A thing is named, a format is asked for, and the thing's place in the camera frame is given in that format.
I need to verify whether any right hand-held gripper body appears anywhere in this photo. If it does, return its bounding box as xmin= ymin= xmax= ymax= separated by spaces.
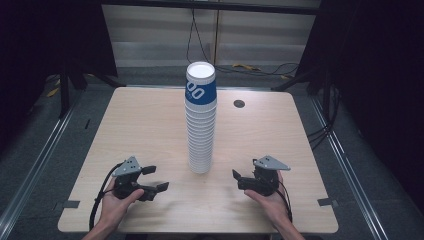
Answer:
xmin=252 ymin=155 xmax=292 ymax=197

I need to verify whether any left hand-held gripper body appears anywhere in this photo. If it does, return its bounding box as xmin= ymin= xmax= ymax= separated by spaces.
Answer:
xmin=111 ymin=155 xmax=145 ymax=201

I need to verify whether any stack of white paper cups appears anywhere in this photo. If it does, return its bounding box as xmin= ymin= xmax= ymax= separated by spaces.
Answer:
xmin=184 ymin=61 xmax=218 ymax=175

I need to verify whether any person's right hand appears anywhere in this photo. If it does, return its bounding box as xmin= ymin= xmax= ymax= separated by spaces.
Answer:
xmin=243 ymin=172 xmax=291 ymax=224

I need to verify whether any person's left hand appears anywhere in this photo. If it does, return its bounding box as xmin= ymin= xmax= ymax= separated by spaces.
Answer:
xmin=99 ymin=179 xmax=145 ymax=225

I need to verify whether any black metal stand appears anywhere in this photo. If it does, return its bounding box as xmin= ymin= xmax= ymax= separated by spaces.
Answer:
xmin=271 ymin=65 xmax=323 ymax=93
xmin=57 ymin=64 xmax=88 ymax=120

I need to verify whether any dark curtain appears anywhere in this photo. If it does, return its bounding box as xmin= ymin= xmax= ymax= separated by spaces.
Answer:
xmin=0 ymin=0 xmax=118 ymax=148
xmin=295 ymin=0 xmax=424 ymax=214

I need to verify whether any black overhead bar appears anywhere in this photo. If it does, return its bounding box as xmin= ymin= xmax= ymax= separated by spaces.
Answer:
xmin=100 ymin=0 xmax=322 ymax=16

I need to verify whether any left hand-held gripper black cable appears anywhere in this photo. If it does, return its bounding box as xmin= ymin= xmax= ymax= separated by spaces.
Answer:
xmin=88 ymin=162 xmax=125 ymax=232

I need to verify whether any hand-held gripper black cable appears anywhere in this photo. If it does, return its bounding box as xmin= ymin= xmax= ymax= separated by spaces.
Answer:
xmin=275 ymin=189 xmax=294 ymax=224
xmin=88 ymin=162 xmax=125 ymax=232

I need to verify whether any right hand-held gripper black cable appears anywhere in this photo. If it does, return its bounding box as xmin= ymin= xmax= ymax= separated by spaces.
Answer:
xmin=275 ymin=189 xmax=294 ymax=224

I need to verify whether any bundle of black cables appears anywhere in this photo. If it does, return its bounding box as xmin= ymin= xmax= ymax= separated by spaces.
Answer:
xmin=306 ymin=86 xmax=342 ymax=152

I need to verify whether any metal floor rail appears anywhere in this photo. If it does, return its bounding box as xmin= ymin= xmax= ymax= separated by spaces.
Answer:
xmin=309 ymin=95 xmax=392 ymax=240
xmin=0 ymin=99 xmax=78 ymax=232

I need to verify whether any black floor cable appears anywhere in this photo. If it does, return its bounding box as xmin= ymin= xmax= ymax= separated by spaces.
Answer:
xmin=214 ymin=62 xmax=300 ymax=78

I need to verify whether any hanging black cable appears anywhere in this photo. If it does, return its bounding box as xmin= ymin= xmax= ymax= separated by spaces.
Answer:
xmin=185 ymin=8 xmax=218 ymax=69

